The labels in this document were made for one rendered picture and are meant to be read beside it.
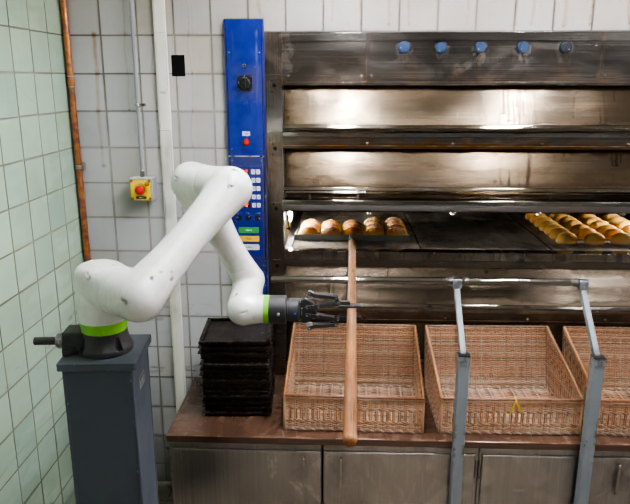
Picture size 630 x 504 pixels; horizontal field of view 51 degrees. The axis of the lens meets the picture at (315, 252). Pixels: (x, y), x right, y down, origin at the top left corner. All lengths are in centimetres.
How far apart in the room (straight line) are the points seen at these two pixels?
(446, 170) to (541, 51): 60
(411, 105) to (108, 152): 131
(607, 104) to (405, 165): 86
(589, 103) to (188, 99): 166
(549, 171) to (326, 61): 105
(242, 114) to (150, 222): 63
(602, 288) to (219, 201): 192
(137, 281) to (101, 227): 141
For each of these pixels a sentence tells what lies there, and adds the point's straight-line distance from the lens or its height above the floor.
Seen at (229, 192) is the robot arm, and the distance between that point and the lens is 181.
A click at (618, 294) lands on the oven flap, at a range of 320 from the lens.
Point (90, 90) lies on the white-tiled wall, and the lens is 300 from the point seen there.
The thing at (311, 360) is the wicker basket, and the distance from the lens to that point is 301.
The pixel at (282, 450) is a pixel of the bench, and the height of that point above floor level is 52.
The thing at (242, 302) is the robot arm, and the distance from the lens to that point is 210.
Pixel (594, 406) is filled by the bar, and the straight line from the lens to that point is 267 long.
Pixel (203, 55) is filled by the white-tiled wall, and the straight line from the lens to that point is 287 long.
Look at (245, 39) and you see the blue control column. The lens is 281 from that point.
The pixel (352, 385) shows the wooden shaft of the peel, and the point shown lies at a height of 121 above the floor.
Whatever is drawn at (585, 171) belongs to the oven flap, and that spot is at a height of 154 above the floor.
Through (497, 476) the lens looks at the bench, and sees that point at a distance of 279.
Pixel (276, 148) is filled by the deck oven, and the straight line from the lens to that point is 284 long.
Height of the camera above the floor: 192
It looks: 15 degrees down
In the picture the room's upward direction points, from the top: straight up
